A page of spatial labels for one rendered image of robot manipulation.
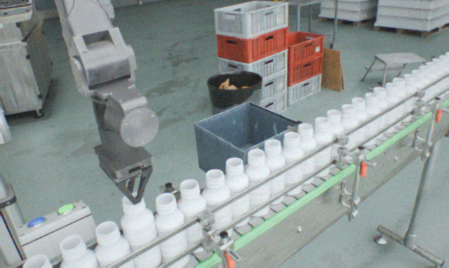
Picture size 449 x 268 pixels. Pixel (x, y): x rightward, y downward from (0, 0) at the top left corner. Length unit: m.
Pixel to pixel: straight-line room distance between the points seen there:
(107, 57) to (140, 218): 0.30
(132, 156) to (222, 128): 0.98
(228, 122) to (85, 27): 1.10
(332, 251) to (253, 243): 1.37
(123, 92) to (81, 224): 0.38
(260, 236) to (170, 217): 0.26
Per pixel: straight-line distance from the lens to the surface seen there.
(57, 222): 0.78
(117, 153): 0.57
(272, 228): 0.88
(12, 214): 1.31
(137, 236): 0.67
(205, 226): 0.70
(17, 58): 4.23
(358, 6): 7.80
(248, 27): 3.02
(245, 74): 2.99
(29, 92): 4.33
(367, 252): 2.24
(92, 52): 0.51
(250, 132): 1.66
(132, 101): 0.47
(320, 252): 2.18
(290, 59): 3.69
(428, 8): 7.10
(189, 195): 0.70
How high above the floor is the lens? 1.58
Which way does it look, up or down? 27 degrees down
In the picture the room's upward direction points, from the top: 4 degrees counter-clockwise
